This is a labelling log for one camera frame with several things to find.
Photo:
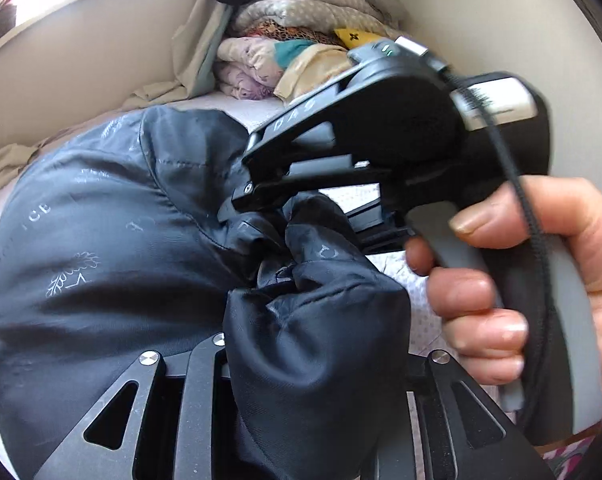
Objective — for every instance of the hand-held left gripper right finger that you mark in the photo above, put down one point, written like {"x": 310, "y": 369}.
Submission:
{"x": 443, "y": 385}

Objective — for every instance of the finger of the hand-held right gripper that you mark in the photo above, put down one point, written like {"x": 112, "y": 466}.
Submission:
{"x": 261, "y": 191}
{"x": 381, "y": 225}

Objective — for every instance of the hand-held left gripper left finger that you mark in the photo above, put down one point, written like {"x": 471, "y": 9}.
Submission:
{"x": 206, "y": 375}

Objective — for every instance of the black padded jacket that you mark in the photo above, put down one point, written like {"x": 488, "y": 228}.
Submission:
{"x": 106, "y": 260}

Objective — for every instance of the person's right hand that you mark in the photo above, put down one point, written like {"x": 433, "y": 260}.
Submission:
{"x": 596, "y": 260}

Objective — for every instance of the yellow cloth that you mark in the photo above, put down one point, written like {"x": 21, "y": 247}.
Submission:
{"x": 356, "y": 37}

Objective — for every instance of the floral folded quilt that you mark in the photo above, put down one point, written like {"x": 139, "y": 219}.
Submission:
{"x": 251, "y": 70}

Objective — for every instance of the orange patterned cloth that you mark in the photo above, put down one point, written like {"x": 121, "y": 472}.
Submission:
{"x": 291, "y": 34}

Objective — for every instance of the grey-green cloth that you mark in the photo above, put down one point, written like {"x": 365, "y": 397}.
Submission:
{"x": 221, "y": 35}

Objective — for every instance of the white window frame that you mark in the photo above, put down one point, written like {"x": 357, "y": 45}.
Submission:
{"x": 46, "y": 0}

